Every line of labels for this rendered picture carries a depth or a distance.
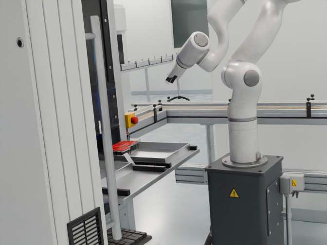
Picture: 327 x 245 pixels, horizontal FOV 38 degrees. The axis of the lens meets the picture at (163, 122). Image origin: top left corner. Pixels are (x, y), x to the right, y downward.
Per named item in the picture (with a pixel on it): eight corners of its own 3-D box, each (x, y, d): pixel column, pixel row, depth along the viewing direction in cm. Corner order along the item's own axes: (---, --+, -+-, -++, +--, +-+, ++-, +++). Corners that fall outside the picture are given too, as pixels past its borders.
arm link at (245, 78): (250, 114, 204) (247, 59, 200) (268, 122, 187) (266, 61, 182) (223, 118, 202) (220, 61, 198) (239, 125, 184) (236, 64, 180)
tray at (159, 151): (97, 162, 212) (96, 154, 211) (127, 148, 235) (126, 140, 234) (165, 166, 197) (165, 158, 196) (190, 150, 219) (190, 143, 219)
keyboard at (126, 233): (28, 235, 156) (27, 228, 156) (59, 219, 168) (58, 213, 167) (125, 258, 135) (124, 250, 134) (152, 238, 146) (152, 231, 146)
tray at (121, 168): (25, 184, 187) (24, 176, 186) (66, 166, 210) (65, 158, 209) (97, 191, 172) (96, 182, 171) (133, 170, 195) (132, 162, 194)
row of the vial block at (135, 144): (116, 160, 212) (115, 150, 211) (136, 149, 228) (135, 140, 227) (119, 160, 211) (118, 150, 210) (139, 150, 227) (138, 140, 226)
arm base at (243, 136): (273, 157, 204) (272, 115, 200) (258, 170, 188) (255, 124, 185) (232, 154, 214) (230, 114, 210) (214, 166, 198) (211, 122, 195)
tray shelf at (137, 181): (17, 193, 183) (16, 189, 183) (113, 148, 244) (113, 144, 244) (124, 204, 162) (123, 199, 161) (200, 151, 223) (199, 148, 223)
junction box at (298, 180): (282, 189, 281) (281, 175, 279) (283, 187, 285) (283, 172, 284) (303, 191, 275) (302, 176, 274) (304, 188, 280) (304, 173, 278)
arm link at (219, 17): (255, 17, 193) (208, 75, 193) (224, -8, 192) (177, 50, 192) (260, 13, 184) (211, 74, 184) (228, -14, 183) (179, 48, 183)
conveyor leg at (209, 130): (207, 236, 315) (199, 123, 300) (212, 231, 323) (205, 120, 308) (220, 238, 311) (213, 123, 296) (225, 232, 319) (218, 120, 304)
